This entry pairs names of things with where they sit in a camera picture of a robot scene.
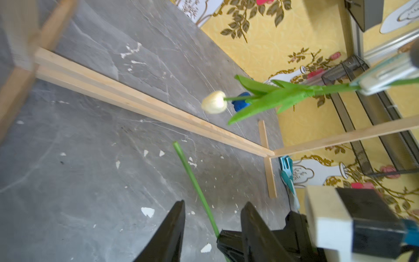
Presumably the curved wooden clip hanger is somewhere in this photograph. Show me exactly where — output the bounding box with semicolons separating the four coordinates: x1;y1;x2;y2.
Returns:
349;40;419;96

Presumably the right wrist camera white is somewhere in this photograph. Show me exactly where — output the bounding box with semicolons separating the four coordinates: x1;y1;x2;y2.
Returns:
304;186;419;262

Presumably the wooden clothes rack frame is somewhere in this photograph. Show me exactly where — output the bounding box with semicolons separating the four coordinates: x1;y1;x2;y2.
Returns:
1;1;419;198

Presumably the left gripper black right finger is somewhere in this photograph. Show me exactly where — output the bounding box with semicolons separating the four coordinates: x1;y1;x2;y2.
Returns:
241;202;294;262

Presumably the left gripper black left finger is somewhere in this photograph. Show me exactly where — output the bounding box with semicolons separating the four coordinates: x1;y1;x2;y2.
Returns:
135;200;185;262

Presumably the white artificial tulip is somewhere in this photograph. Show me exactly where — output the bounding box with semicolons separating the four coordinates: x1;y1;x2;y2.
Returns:
201;74;419;126

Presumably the yellow artificial tulip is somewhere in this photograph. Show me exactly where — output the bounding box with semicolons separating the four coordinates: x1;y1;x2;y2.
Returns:
172;141;231;262

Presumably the blue artificial tulip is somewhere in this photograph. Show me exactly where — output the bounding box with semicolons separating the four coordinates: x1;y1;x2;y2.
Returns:
231;92;251;112

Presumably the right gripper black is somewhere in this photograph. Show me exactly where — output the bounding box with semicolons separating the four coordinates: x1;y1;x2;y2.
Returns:
217;211;327;262

